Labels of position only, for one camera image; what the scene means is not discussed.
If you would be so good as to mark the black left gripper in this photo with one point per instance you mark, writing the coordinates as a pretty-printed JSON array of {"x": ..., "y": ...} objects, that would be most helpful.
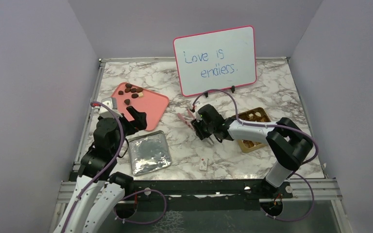
[{"x": 139, "y": 122}]

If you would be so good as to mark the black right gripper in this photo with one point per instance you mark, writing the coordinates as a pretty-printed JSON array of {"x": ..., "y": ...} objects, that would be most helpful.
[{"x": 199, "y": 132}]

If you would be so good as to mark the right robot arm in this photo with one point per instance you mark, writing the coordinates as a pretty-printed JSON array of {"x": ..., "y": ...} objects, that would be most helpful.
[{"x": 288, "y": 143}]

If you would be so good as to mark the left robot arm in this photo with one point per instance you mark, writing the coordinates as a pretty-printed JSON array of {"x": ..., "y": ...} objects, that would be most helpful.
[{"x": 97, "y": 189}]

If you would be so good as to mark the gold chocolate box tray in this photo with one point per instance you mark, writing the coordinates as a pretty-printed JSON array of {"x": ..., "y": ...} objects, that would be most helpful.
[{"x": 249, "y": 129}]

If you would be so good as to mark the pink plastic tray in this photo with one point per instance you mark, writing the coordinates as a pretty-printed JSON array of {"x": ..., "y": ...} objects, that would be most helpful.
[{"x": 153, "y": 104}]

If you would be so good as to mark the silver tin lid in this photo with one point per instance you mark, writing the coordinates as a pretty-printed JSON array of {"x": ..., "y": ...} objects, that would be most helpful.
[{"x": 149, "y": 153}]

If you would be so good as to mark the small white red card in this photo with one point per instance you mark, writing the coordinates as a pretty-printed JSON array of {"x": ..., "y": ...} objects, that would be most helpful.
[{"x": 203, "y": 164}]

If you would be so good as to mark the pink framed whiteboard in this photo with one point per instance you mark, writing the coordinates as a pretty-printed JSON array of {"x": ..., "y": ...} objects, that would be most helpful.
[{"x": 220, "y": 59}]

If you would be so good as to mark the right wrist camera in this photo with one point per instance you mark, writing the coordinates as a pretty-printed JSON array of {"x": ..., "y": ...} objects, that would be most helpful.
[{"x": 194, "y": 110}]

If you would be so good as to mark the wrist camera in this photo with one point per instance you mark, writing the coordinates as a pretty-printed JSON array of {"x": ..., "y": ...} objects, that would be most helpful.
[
  {"x": 194, "y": 110},
  {"x": 109, "y": 107}
]

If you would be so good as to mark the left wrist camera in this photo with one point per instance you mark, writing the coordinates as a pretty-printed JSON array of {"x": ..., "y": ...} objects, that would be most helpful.
[{"x": 109, "y": 107}]

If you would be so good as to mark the black metal base rail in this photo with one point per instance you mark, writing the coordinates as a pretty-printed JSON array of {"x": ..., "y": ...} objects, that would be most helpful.
[{"x": 194, "y": 195}]

